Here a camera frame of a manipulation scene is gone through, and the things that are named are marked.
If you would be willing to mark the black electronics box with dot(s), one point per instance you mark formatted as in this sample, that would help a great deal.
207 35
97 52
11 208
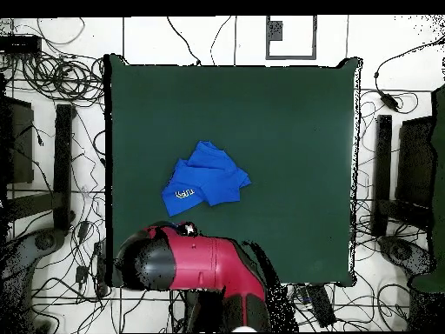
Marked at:
19 44

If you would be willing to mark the blue shirt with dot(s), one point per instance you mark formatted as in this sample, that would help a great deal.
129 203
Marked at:
208 174

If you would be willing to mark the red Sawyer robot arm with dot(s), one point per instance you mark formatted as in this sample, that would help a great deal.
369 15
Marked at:
208 261

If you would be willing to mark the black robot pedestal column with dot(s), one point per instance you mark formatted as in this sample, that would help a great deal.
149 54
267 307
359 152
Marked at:
205 313

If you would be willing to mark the black power strip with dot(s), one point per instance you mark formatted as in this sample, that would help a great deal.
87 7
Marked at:
100 268
321 306

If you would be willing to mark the black power adapter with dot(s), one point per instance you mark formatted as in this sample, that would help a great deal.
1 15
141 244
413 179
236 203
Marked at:
389 101

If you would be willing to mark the long black stand bar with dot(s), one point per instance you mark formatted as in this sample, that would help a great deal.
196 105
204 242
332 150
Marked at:
62 167
382 174

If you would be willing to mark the black cabinet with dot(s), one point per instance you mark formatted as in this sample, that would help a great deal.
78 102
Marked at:
415 163
21 146

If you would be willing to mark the grey square floor frame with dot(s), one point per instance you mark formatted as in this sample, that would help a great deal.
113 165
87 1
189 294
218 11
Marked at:
274 31

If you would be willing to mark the grey stand foot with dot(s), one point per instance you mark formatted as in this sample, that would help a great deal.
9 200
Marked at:
21 257
403 252

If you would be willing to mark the small black adapter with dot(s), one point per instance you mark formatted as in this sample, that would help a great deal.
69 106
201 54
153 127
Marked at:
81 275

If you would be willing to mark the dark green table cloth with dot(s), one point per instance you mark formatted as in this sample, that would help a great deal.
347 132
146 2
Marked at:
278 121

